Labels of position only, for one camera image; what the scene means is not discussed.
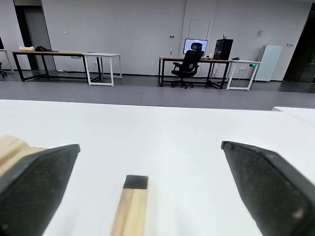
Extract black computer tower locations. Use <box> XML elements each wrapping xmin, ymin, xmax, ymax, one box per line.
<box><xmin>213</xmin><ymin>35</ymin><xmax>234</xmax><ymax>60</ymax></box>

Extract wooden bar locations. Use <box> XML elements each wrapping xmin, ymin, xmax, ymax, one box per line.
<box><xmin>0</xmin><ymin>135</ymin><xmax>48</xmax><ymax>177</ymax></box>

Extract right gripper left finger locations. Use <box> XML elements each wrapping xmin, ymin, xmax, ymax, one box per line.
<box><xmin>0</xmin><ymin>144</ymin><xmax>81</xmax><ymax>236</ymax></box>

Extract black office chair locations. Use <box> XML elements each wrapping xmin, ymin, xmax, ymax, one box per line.
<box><xmin>171</xmin><ymin>42</ymin><xmax>205</xmax><ymax>89</ymax></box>

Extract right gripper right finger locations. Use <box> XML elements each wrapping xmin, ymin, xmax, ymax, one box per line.
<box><xmin>220</xmin><ymin>141</ymin><xmax>315</xmax><ymax>236</ymax></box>

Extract white cabinet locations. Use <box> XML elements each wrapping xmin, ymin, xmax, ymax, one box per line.
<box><xmin>254</xmin><ymin>44</ymin><xmax>283</xmax><ymax>82</ymax></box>

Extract wooden leg with black cap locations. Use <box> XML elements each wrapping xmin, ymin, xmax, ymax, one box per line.
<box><xmin>110</xmin><ymin>175</ymin><xmax>149</xmax><ymax>236</ymax></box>

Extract computer monitor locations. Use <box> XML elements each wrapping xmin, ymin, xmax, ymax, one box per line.
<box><xmin>183</xmin><ymin>38</ymin><xmax>209</xmax><ymax>55</ymax></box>

